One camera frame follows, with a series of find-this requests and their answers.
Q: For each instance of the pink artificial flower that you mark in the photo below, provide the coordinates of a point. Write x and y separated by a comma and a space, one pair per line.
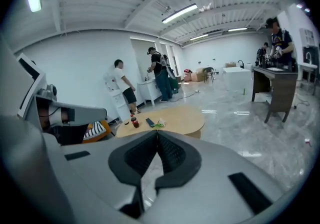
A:
159, 124

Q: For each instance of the wooden kidney-shaped table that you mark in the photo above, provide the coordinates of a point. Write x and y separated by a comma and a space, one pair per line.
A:
180, 118

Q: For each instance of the dark wicker chair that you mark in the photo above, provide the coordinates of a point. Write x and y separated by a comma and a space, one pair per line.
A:
208, 73

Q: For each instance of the black faucet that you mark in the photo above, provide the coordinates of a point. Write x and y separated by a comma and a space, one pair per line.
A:
242, 64

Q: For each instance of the white sink table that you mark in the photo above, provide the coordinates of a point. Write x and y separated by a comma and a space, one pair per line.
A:
308, 65

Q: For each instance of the cola bottle with red cap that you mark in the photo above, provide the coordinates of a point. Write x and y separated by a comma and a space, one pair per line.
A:
135, 122

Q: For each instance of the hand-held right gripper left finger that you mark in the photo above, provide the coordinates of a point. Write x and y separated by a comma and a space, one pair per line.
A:
95, 180

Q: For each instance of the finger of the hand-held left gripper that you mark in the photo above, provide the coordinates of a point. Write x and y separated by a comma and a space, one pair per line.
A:
90, 116

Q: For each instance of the white low cabinet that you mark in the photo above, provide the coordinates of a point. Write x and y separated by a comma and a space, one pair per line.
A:
148, 89

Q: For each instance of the white wall cabinet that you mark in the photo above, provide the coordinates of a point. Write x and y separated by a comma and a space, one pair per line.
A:
307, 36

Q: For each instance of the cardboard box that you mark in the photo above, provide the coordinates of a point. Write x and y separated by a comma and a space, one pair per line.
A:
198, 75
187, 77

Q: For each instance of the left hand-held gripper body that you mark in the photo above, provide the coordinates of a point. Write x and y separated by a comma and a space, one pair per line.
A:
32, 88

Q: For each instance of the white water dispenser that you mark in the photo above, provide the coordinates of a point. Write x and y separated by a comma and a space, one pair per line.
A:
117, 100

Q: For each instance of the dark blue phone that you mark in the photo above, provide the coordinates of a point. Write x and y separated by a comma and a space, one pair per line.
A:
150, 122

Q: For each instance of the dark wooden desk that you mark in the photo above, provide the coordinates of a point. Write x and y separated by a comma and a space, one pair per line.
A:
282, 85

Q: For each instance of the orange armchair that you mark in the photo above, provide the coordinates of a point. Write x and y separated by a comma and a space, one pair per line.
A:
107, 129

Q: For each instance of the white island counter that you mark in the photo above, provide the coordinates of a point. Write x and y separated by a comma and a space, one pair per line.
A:
236, 78

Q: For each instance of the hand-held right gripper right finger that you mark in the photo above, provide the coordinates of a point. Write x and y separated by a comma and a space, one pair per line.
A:
212, 168

